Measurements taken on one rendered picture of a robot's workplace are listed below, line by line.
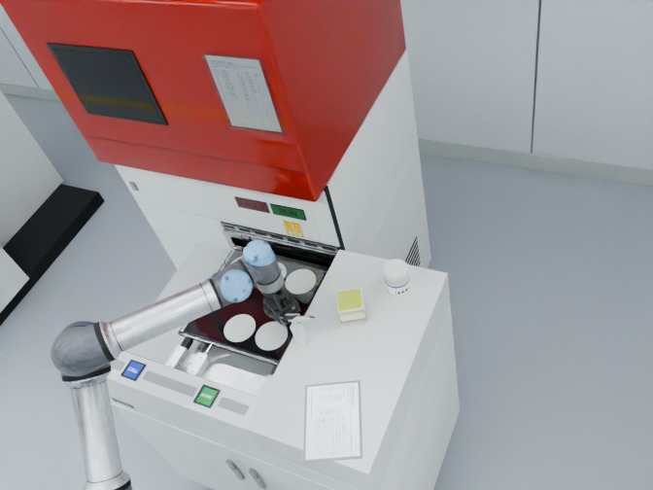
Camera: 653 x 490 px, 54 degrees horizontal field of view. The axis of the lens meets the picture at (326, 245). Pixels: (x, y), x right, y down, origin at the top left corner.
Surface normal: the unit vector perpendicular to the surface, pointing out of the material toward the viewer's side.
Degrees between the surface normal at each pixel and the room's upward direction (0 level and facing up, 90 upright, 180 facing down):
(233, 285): 49
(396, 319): 0
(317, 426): 0
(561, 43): 90
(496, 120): 90
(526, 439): 0
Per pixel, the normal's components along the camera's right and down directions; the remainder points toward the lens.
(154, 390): -0.19, -0.64
